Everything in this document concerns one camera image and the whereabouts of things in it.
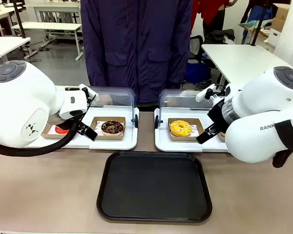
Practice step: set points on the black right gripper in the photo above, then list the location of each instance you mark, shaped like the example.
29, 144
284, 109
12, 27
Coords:
217, 114

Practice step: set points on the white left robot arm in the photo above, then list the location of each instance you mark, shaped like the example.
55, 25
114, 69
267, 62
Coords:
19, 97

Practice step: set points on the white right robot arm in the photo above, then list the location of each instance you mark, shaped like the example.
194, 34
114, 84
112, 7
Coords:
258, 97

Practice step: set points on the brown cardboard donut box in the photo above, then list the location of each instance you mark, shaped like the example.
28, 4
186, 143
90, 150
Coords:
47, 132
185, 139
107, 137
222, 137

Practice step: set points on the chocolate donut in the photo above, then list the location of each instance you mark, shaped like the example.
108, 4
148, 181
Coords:
107, 130

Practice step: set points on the white display tray base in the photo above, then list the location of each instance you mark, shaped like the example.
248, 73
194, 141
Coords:
175, 146
112, 143

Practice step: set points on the red glazed donut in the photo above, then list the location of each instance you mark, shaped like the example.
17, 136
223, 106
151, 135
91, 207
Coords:
59, 131

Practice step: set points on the yellow glazed donut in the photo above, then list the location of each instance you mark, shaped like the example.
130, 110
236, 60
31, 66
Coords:
175, 131

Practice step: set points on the black serving tray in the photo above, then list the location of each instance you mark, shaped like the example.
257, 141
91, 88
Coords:
153, 187

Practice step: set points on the person right hand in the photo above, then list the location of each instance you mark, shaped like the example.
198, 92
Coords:
105, 99

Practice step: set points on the clear display lid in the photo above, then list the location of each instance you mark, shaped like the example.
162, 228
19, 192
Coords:
117, 97
175, 100

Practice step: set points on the large white table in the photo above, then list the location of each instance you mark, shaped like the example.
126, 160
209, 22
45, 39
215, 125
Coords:
239, 61

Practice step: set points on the black office chair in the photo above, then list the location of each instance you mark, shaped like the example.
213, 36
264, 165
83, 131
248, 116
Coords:
197, 48

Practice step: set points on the person torso navy jacket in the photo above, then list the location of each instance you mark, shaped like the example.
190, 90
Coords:
136, 48

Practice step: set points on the black bag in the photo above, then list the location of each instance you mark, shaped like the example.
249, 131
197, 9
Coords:
217, 36

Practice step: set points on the white bench table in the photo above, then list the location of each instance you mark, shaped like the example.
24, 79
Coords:
46, 26

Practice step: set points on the black stand pole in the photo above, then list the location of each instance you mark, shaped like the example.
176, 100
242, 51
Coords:
19, 22
257, 29

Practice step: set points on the green item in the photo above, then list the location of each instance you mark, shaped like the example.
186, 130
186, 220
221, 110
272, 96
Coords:
246, 24

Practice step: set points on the small white box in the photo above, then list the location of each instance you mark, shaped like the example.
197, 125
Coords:
274, 36

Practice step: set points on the person in red top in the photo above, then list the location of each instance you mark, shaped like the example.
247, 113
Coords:
210, 9

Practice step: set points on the blue jacket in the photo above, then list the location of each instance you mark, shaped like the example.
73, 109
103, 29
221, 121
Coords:
266, 12

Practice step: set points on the white table with orange item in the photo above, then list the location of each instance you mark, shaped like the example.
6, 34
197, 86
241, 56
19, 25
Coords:
2, 14

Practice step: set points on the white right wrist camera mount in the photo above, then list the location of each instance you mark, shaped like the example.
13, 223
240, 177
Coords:
202, 95

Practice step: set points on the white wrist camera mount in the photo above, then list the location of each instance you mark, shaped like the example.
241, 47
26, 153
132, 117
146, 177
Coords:
84, 87
202, 95

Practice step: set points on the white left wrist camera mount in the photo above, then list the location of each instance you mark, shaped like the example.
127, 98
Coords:
84, 87

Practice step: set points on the white desk with frame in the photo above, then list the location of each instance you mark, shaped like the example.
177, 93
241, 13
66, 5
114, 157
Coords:
56, 6

